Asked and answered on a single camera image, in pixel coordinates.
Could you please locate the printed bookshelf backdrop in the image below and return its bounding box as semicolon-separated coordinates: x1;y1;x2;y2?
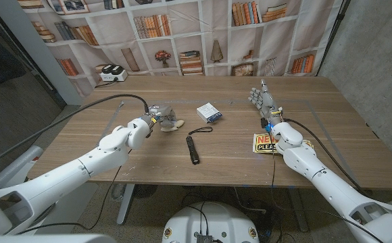
17;0;344;97

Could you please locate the beige sponge pad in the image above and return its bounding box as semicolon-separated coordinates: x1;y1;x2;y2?
160;118;185;133

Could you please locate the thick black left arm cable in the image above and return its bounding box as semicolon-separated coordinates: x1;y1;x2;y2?
0;93;150;169

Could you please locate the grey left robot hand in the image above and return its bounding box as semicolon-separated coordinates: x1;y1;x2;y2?
141;104;178;131

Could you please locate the white and blue package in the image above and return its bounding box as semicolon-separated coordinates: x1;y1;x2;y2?
196;103;223;124

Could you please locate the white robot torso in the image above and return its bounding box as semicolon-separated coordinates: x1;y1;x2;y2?
161;201;260;243

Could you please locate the white cylinder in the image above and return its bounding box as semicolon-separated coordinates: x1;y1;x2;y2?
0;145;45;190

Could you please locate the black backdrop stand pole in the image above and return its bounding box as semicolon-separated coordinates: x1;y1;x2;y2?
316;0;351;78

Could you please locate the white table leg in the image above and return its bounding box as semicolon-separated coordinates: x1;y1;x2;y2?
116;184;136;225
289;188;310;233

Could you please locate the yellow red black sticker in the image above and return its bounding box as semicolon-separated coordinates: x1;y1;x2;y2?
252;132;315;155

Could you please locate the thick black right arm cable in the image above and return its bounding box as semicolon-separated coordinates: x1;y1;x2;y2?
283;117;374;196

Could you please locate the white charger with batteries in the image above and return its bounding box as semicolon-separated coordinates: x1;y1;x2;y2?
99;69;129;82

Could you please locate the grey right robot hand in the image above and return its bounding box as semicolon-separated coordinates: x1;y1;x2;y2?
248;78;285;131

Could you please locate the black flashlight with lanyard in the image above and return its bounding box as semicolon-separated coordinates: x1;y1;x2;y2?
185;126;214;165

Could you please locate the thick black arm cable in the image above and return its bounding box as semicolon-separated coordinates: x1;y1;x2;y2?
0;93;150;169
283;117;374;196

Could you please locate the grey metal post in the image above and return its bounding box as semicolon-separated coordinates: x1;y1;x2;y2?
0;0;84;106

